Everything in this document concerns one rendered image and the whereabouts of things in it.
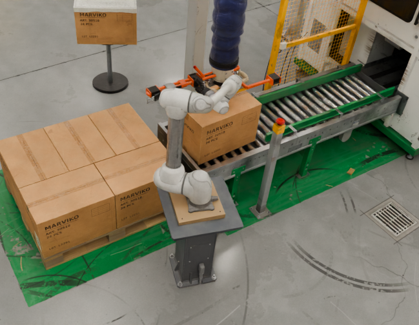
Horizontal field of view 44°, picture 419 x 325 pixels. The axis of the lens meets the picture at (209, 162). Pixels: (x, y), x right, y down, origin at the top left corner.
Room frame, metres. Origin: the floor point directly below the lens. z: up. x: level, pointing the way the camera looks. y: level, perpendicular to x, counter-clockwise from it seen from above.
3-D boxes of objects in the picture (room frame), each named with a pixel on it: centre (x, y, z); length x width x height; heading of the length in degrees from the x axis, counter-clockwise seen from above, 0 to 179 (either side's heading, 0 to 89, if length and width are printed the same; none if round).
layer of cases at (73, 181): (3.03, 0.97, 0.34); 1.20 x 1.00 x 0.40; 127
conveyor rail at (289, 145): (3.63, -0.87, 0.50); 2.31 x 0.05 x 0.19; 127
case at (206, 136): (3.40, -0.02, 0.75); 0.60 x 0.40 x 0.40; 130
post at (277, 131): (3.13, -0.50, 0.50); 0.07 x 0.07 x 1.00; 37
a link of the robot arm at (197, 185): (2.44, 0.05, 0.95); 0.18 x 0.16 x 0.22; 80
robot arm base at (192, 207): (2.44, 0.02, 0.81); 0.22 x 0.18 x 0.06; 105
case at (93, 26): (4.81, 1.21, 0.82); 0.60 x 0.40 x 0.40; 101
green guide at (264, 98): (4.32, -0.80, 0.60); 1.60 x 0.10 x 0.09; 127
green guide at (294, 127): (3.89, -1.12, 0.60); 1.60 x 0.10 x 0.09; 127
